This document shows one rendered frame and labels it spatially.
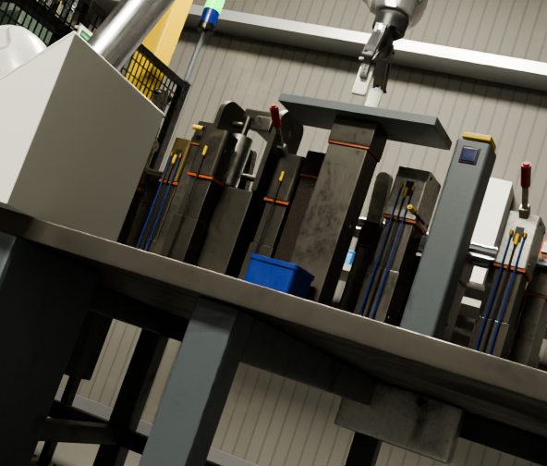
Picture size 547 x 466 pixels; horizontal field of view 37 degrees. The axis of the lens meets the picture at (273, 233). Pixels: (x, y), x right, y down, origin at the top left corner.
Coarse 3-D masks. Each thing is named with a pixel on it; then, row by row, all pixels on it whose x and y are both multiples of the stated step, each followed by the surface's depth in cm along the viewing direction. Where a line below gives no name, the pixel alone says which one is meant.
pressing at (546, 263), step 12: (144, 180) 250; (156, 180) 243; (360, 228) 212; (420, 240) 203; (420, 252) 212; (468, 252) 198; (480, 252) 194; (492, 252) 185; (480, 264) 205; (540, 264) 186
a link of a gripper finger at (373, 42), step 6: (378, 24) 177; (384, 24) 177; (384, 30) 177; (372, 36) 176; (378, 36) 176; (372, 42) 175; (378, 42) 175; (366, 48) 174; (372, 48) 174; (372, 54) 173
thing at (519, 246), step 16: (512, 224) 174; (528, 224) 172; (512, 240) 172; (528, 240) 171; (496, 256) 173; (512, 256) 171; (528, 256) 170; (496, 272) 173; (512, 272) 172; (528, 272) 172; (496, 288) 172; (512, 288) 171; (496, 304) 170; (512, 304) 170; (480, 320) 171; (496, 320) 170; (512, 320) 172; (480, 336) 169; (496, 336) 169; (512, 336) 173; (496, 352) 168
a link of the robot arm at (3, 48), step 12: (0, 36) 168; (12, 36) 168; (24, 36) 169; (36, 36) 173; (0, 48) 166; (12, 48) 165; (24, 48) 166; (36, 48) 168; (0, 60) 164; (12, 60) 164; (24, 60) 164; (0, 72) 163
